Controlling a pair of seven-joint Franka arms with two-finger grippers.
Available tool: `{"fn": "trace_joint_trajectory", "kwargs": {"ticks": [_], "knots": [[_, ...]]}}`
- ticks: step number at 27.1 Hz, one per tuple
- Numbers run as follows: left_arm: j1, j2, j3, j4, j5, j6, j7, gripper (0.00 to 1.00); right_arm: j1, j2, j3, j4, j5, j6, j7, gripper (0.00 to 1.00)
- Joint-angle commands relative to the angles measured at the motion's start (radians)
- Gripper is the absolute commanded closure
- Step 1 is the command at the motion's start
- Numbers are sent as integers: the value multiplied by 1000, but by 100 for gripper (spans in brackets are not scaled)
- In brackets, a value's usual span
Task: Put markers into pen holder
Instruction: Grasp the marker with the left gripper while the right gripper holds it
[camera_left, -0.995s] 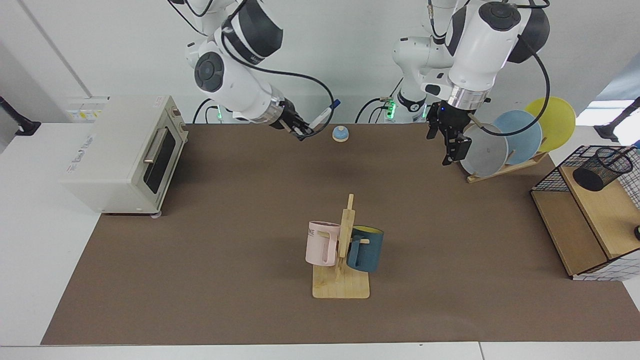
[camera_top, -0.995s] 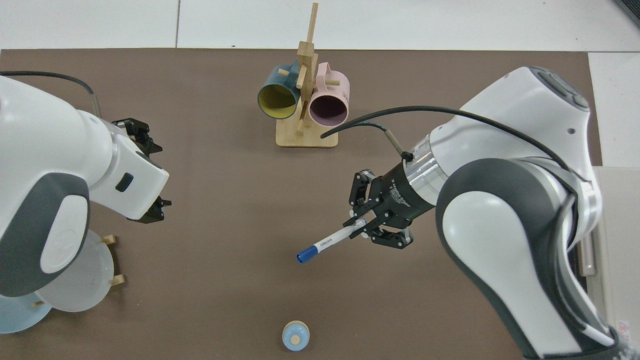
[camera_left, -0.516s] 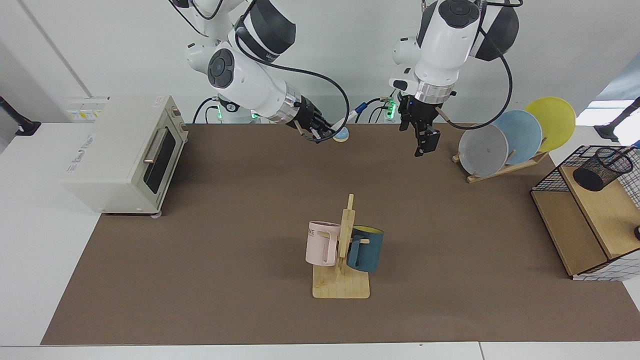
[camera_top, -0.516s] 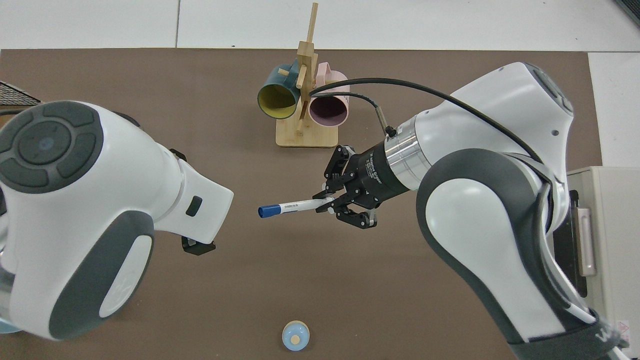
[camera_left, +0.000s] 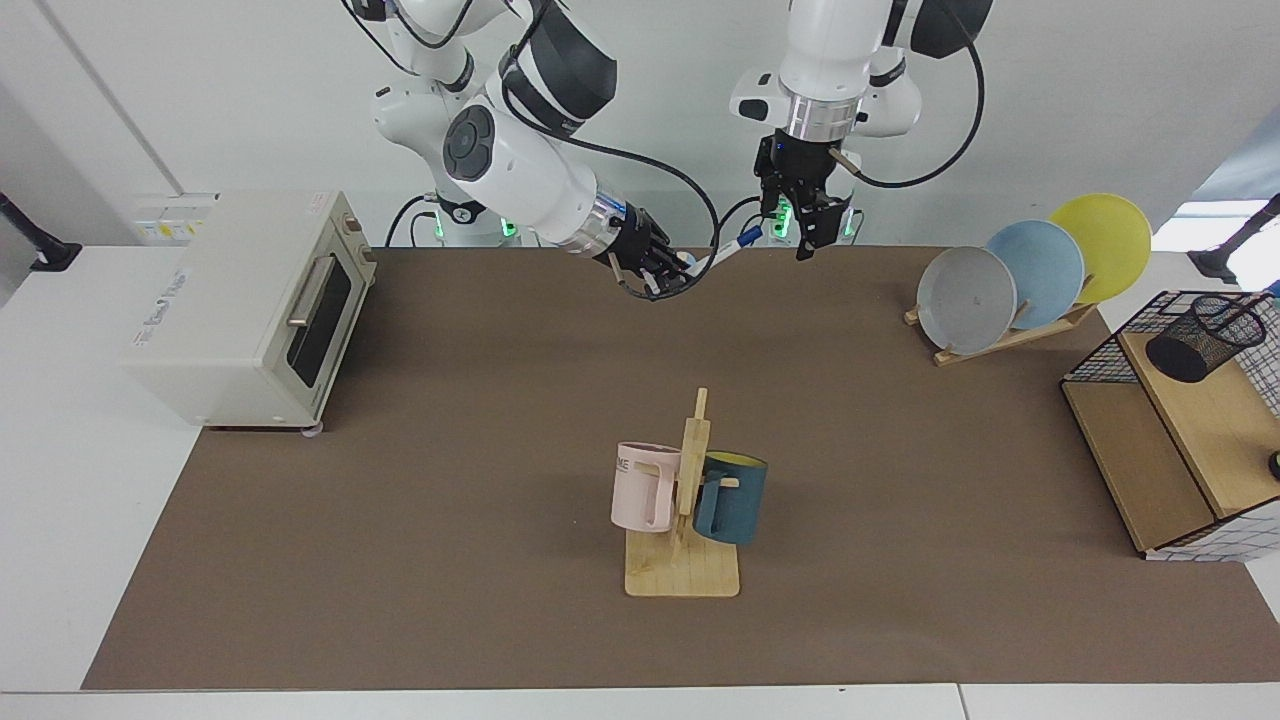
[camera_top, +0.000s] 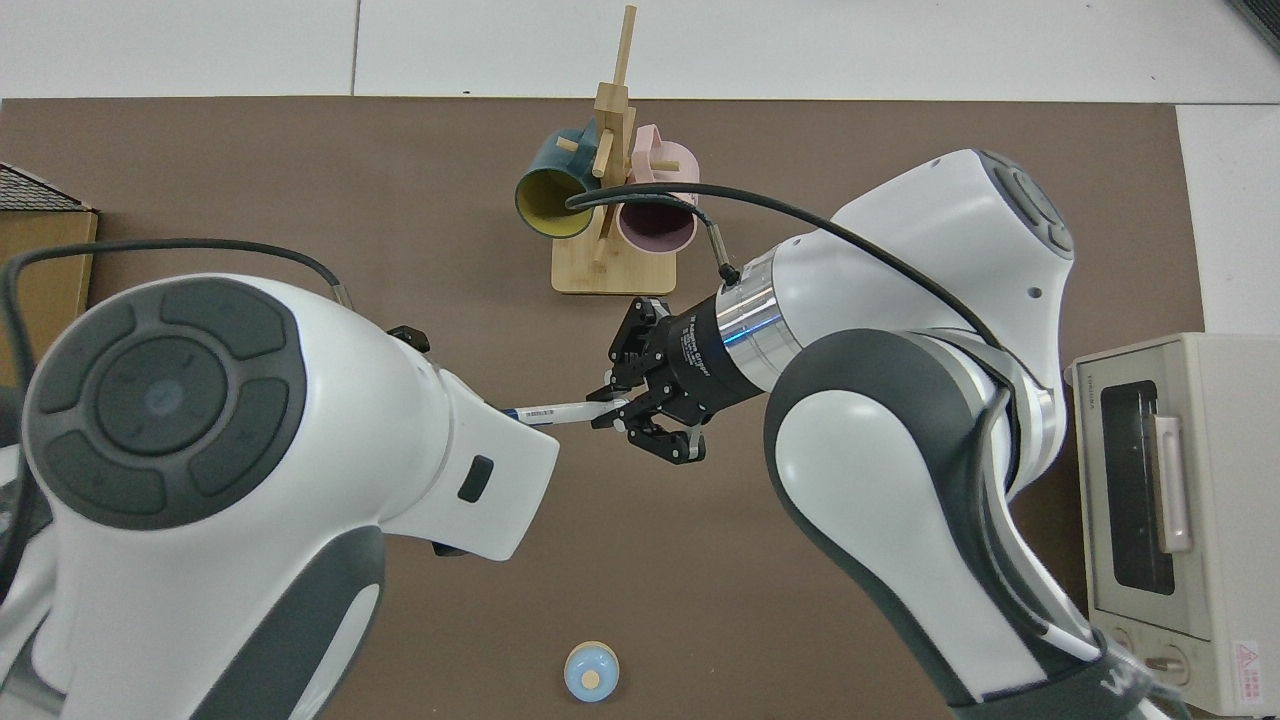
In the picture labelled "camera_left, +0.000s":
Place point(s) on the white marker with blue cap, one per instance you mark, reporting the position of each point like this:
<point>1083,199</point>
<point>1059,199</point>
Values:
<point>730,247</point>

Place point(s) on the black mesh pen holder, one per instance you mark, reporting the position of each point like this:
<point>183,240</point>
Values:
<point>1190,350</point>

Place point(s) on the small blue round bell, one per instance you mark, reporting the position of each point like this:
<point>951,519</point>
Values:
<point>688,261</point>

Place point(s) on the grey plate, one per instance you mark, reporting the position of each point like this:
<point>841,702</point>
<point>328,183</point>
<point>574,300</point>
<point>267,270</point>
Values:
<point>965,300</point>

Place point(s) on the wooden plate rack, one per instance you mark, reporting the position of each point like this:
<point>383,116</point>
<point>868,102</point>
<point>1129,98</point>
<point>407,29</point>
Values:
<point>1000,343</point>

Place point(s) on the light blue plate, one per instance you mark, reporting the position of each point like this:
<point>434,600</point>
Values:
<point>1045,265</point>

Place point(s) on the pink cup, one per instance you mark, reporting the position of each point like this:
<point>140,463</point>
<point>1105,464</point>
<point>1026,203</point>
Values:
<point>640,490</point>

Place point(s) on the dark teal cup yellow inside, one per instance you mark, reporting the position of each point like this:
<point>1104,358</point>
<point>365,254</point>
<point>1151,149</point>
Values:
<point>735,505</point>

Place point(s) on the yellow plate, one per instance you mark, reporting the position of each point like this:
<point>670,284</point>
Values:
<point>1110,240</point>

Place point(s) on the brown table cloth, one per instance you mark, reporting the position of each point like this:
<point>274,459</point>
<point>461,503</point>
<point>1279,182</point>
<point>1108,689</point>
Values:
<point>480,500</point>

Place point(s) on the wooden cup stand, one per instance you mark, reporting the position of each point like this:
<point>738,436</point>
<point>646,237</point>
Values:
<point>682,575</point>

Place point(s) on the black clamp stand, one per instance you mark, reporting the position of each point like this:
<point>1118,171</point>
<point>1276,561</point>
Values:
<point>1225,262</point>
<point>45,250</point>

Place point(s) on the pale toaster oven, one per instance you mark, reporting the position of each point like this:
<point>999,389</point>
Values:
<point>230,310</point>

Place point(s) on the white socket box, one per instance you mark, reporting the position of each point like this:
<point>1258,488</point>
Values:
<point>165,215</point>

